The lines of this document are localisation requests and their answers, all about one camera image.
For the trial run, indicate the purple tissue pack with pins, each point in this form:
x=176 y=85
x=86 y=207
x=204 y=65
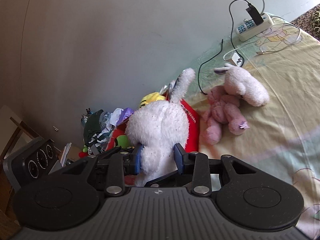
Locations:
x=119 y=115

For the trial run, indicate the black power adapter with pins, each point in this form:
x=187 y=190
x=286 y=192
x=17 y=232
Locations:
x=255 y=15

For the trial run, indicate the white usb charger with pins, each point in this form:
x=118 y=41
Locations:
x=237 y=60

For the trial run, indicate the green plush toy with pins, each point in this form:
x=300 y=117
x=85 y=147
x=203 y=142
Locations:
x=122 y=141

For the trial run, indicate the white paper sheets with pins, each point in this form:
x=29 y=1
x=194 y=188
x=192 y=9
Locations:
x=65 y=153

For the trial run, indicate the green leopard print cloth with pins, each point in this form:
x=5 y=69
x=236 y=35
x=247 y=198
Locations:
x=315 y=20

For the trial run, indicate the pink plush teddy bear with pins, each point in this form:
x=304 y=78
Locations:
x=223 y=110

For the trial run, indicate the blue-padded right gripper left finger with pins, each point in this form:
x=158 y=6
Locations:
x=121 y=164

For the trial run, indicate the pastel cartoon bed sheet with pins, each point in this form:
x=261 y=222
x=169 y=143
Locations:
x=283 y=136

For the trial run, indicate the dark patterned blanket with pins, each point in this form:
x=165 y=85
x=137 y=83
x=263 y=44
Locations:
x=304 y=22

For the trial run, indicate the green striped garment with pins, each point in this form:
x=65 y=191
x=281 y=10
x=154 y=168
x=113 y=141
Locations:
x=97 y=128

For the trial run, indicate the red cardboard box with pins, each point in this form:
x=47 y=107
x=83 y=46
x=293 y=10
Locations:
x=192 y=143

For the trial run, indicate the white fluffy plush rabbit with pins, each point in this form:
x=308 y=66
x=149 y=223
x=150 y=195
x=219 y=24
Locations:
x=159 y=126

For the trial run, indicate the yellow tiger plush toy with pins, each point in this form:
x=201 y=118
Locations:
x=155 y=96

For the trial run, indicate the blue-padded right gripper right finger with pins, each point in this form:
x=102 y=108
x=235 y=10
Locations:
x=196 y=165

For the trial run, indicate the pink-white plush rabbit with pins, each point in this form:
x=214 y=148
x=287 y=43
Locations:
x=239 y=82

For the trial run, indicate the white power strip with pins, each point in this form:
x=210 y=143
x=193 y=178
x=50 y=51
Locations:
x=249 y=29

